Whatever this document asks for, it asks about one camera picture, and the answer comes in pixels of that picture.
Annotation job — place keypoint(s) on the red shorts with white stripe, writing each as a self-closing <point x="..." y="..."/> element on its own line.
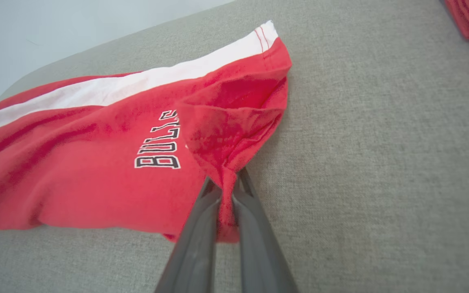
<point x="75" y="183"/>

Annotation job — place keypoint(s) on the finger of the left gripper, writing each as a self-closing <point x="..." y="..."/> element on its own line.
<point x="193" y="252"/>
<point x="259" y="252"/>

